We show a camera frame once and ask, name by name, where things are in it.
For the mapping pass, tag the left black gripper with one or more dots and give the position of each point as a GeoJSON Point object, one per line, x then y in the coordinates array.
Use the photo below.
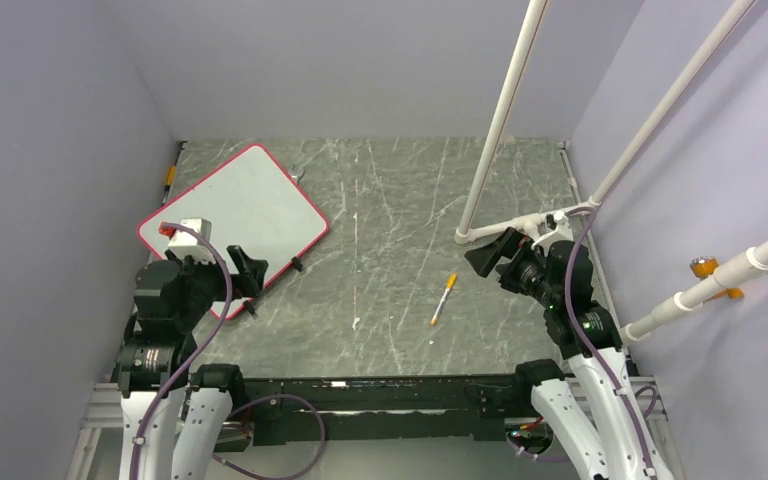
{"type": "Point", "coordinates": [250, 272]}

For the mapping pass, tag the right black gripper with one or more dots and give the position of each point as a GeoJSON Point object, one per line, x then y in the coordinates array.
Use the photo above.
{"type": "Point", "coordinates": [511, 244]}

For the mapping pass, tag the white whiteboard marker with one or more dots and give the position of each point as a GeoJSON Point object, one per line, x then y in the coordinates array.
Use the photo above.
{"type": "Point", "coordinates": [451, 281]}

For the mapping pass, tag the whiteboard with red frame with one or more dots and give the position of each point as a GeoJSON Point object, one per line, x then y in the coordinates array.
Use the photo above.
{"type": "Point", "coordinates": [252, 202]}

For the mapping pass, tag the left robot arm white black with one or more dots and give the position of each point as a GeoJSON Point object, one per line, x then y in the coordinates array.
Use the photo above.
{"type": "Point", "coordinates": [156, 355]}

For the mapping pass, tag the silver wrench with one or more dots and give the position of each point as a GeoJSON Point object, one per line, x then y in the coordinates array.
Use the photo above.
{"type": "Point", "coordinates": [296, 173]}

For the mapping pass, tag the orange black screwdriver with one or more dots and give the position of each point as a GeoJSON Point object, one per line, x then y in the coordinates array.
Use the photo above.
{"type": "Point", "coordinates": [172, 172]}

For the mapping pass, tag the white PVC pipe right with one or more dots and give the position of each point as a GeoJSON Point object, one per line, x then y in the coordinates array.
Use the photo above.
{"type": "Point", "coordinates": [749, 265]}

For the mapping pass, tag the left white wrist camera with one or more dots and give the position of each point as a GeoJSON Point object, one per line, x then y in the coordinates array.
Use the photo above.
{"type": "Point", "coordinates": [183, 244]}

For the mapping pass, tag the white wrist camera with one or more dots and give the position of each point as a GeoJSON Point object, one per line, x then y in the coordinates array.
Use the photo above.
{"type": "Point", "coordinates": [183, 244]}
{"type": "Point", "coordinates": [555, 228]}

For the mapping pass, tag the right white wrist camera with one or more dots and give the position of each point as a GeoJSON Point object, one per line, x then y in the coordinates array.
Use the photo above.
{"type": "Point", "coordinates": [555, 228]}

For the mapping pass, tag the white PVC pipe frame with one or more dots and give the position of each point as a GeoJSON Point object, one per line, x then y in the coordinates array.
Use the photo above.
{"type": "Point", "coordinates": [544, 67]}

